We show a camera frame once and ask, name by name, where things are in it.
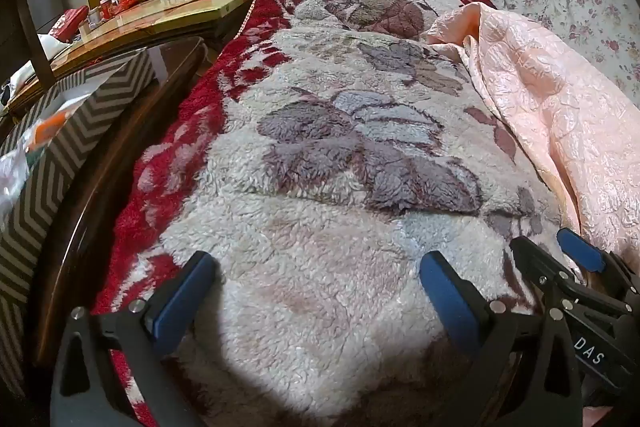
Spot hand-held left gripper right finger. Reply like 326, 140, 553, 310
419, 251, 583, 427

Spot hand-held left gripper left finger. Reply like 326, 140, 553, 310
50, 251, 218, 427

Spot floral bed sheet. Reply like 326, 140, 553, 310
492, 0, 640, 108

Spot orange white snack packet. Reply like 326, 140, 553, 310
22, 94, 93, 152

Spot pink quilted blanket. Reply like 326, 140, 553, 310
425, 0, 640, 268

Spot glossy wooden table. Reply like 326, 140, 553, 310
7, 0, 271, 118

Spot dark wooden coffee table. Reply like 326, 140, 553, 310
30, 37, 206, 358

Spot floral fleece blanket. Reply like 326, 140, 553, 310
92, 0, 586, 427

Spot chevron patterned storage box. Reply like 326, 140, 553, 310
0, 49, 156, 403

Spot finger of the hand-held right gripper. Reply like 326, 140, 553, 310
556, 228, 640, 303
509, 236, 636, 333

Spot red gift bag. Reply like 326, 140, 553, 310
52, 5, 91, 42

